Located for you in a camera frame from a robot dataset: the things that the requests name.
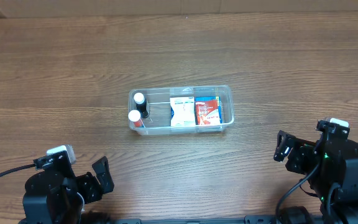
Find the white bandage box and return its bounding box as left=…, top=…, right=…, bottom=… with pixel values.
left=170, top=96, right=196, bottom=127

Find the black bottle white cap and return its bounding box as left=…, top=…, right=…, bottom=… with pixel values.
left=133, top=92, right=149, bottom=118

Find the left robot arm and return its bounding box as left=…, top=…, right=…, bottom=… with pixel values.
left=21, top=151, right=114, bottom=224

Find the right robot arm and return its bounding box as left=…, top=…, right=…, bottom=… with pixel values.
left=273, top=118, right=358, bottom=223

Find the blue lozenge box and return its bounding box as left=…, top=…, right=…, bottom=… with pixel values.
left=195, top=95, right=223, bottom=125

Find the red small box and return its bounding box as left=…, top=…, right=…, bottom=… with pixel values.
left=194, top=98, right=221, bottom=126

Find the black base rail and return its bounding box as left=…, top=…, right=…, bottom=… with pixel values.
left=79, top=212, right=279, bottom=224

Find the clear plastic container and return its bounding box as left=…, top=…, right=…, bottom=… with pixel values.
left=128, top=85, right=234, bottom=135

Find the orange tube white cap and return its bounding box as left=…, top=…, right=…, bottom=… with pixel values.
left=128, top=110, right=144, bottom=128

